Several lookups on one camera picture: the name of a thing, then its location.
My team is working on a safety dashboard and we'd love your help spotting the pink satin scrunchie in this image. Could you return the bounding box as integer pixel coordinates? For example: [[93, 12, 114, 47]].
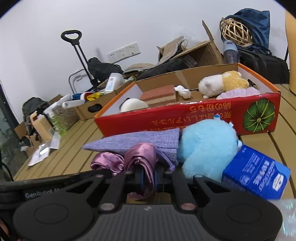
[[90, 143, 158, 200]]

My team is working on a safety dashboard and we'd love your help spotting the purple knitted pouch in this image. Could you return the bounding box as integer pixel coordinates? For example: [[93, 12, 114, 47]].
[[82, 128, 181, 172]]

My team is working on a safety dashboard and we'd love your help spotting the light blue plush toy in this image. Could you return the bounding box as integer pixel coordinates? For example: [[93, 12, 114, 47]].
[[177, 114, 243, 182]]

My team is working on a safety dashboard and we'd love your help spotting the white cylinder foam roll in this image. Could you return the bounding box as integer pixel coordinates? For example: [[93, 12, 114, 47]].
[[119, 98, 149, 113]]

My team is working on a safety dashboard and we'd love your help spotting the small white sock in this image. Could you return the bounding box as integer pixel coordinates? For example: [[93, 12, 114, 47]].
[[174, 85, 192, 99]]

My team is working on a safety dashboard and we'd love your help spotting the white yellow plush toy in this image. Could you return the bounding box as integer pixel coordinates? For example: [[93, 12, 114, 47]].
[[198, 71, 249, 99]]

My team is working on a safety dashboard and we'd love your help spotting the blue white paper box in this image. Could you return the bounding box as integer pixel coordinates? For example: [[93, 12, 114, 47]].
[[222, 145, 290, 200]]

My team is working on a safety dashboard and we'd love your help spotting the light purple fluffy cloth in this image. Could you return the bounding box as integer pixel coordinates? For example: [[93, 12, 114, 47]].
[[216, 87, 260, 100]]

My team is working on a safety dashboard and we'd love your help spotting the white paper leaflet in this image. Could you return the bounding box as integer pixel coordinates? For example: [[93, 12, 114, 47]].
[[28, 132, 61, 167]]

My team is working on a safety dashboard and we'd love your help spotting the floor cardboard box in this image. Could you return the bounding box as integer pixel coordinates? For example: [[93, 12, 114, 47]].
[[15, 94, 62, 156]]

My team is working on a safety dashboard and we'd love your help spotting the beige carton box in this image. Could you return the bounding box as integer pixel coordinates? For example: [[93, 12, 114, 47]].
[[30, 111, 55, 142]]

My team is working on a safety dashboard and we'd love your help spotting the green spray bottle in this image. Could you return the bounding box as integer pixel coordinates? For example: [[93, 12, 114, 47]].
[[44, 107, 66, 137]]

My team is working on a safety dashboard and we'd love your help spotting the small brown cardboard box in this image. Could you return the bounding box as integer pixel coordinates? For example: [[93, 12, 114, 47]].
[[74, 81, 132, 121]]

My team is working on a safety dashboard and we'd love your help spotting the white bottle in box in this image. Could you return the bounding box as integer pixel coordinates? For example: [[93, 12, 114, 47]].
[[104, 73, 125, 94]]

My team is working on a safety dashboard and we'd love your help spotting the black backpack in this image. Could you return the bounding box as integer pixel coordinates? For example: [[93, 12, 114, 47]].
[[22, 97, 51, 136]]

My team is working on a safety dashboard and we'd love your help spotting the red cardboard tray box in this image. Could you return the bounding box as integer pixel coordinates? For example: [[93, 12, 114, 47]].
[[94, 63, 280, 137]]

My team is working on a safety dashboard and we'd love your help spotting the black bag on trolley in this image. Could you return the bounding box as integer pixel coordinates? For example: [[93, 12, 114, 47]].
[[87, 57, 123, 82]]

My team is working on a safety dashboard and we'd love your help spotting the large open cardboard box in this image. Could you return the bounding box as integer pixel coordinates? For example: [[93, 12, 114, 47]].
[[171, 21, 224, 68]]

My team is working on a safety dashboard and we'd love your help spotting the blue water bottle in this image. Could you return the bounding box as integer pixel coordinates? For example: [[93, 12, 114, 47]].
[[223, 40, 239, 64]]

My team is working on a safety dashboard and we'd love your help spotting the woven rattan ball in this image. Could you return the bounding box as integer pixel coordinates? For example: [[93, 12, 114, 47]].
[[220, 18, 253, 47]]

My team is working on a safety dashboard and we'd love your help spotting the dark blue velvet cloth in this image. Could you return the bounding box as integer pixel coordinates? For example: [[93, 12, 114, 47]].
[[221, 8, 271, 55]]

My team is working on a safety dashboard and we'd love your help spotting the yellow thermos jug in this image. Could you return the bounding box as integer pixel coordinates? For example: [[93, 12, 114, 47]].
[[285, 11, 296, 94]]

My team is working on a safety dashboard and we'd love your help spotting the clear container with handle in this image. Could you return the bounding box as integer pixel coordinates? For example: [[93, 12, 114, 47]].
[[50, 94, 80, 131]]

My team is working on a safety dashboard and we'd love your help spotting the white wall socket strip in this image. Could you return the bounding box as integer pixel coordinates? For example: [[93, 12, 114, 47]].
[[107, 42, 141, 63]]

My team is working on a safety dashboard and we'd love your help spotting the black trolley handle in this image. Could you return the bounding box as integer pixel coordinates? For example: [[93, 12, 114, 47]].
[[61, 30, 99, 90]]

